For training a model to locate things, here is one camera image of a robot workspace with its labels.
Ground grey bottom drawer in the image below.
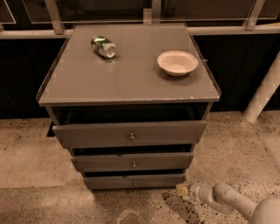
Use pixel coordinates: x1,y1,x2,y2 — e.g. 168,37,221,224
84,173,186,190

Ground grey drawer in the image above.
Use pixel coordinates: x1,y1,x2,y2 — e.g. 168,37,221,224
71,152,194,172
84,173,186,190
52,121,206,149

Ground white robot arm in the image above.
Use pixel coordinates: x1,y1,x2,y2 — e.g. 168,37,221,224
176,183,280,224

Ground grey middle drawer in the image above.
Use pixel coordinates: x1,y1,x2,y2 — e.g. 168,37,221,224
71,152,194,172

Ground grey drawer cabinet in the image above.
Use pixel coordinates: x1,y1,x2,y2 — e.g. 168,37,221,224
37,24,221,180

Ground grey top drawer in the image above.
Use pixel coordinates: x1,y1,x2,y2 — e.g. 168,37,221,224
52,121,206,149

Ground white slanted pole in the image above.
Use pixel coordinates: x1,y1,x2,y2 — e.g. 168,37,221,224
243,52,280,123

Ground green crushed soda can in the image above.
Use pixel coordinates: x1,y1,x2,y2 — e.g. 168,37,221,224
91,36,116,59

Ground metal railing frame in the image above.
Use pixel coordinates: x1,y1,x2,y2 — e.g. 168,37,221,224
0,0,280,39

